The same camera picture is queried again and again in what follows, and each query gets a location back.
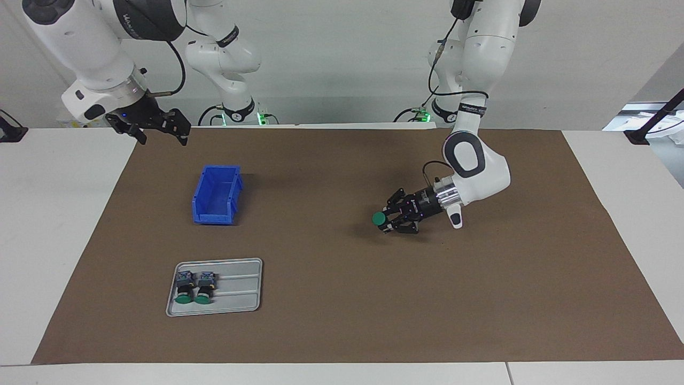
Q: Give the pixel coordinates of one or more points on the green push button switch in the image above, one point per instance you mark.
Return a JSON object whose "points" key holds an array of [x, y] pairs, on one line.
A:
{"points": [[379, 218], [185, 286], [204, 286]]}

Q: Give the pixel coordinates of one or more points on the silver metal tray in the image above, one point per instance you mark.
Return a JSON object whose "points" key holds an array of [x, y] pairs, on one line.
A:
{"points": [[240, 299]]}

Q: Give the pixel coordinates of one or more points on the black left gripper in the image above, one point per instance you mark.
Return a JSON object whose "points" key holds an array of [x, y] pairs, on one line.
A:
{"points": [[426, 204]]}

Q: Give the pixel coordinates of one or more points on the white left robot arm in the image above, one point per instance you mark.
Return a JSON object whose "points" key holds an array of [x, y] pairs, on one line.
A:
{"points": [[483, 53]]}

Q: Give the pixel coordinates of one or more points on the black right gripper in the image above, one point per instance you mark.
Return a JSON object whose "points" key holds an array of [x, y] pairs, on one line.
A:
{"points": [[143, 113]]}

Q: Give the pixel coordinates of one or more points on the brown table mat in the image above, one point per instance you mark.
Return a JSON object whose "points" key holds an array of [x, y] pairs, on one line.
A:
{"points": [[342, 294]]}

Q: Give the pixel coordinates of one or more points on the black camera stand pole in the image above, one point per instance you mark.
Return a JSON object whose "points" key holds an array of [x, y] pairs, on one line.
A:
{"points": [[638, 136]]}

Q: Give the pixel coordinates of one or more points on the blue plastic storage bin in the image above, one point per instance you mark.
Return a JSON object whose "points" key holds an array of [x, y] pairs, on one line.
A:
{"points": [[216, 192]]}

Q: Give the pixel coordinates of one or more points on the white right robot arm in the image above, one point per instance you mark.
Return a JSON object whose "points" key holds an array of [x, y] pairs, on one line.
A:
{"points": [[80, 43]]}

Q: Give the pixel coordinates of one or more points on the black table clamp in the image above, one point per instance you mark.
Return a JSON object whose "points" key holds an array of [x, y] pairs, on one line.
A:
{"points": [[10, 131]]}

